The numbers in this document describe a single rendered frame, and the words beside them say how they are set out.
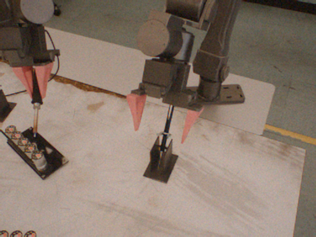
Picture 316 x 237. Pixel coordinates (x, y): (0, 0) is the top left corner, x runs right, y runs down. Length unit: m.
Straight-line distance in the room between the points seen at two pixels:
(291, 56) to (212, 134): 1.81
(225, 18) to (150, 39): 0.31
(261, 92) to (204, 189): 0.38
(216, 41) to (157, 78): 0.32
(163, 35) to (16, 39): 0.26
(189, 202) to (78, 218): 0.23
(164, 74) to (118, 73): 0.50
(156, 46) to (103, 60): 0.56
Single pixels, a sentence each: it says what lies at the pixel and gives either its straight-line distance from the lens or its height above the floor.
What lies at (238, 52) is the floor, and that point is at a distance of 2.48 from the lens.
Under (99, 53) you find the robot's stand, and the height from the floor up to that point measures 0.75.
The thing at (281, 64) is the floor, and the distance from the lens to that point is 2.45.
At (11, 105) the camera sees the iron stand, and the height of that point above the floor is 0.75.
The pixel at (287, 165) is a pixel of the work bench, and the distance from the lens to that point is 0.80.
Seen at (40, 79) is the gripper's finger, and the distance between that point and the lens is 0.69.
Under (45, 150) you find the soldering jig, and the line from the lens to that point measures 0.80.
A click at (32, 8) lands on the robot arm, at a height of 1.10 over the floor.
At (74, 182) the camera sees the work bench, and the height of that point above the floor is 0.75.
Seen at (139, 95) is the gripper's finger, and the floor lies 0.95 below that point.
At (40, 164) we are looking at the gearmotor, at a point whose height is 0.79.
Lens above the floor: 1.35
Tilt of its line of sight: 47 degrees down
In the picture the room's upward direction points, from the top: straight up
